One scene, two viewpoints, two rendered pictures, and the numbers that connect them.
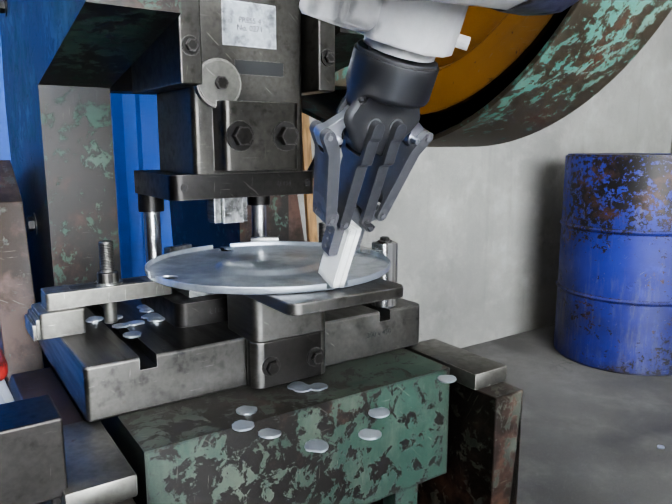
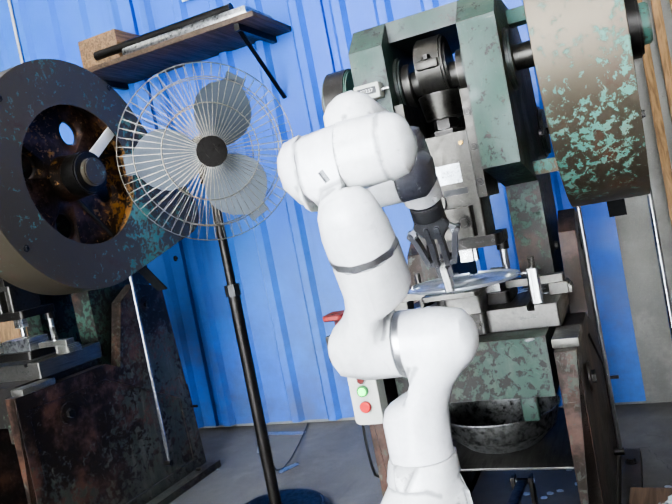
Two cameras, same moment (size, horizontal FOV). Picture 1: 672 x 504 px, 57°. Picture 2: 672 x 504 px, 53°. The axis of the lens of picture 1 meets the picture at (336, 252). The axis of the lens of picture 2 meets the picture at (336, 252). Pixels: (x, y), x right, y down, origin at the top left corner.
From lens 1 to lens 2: 1.30 m
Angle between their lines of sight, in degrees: 58
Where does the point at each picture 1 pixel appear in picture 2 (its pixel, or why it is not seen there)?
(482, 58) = not seen: hidden behind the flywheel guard
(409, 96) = (422, 221)
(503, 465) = (569, 392)
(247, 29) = (446, 177)
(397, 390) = (508, 344)
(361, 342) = (516, 321)
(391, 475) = (513, 388)
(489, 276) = not seen: outside the picture
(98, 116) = not seen: hidden behind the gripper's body
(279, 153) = (463, 230)
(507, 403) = (564, 356)
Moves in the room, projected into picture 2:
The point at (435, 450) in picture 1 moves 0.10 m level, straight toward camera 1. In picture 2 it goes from (543, 381) to (509, 392)
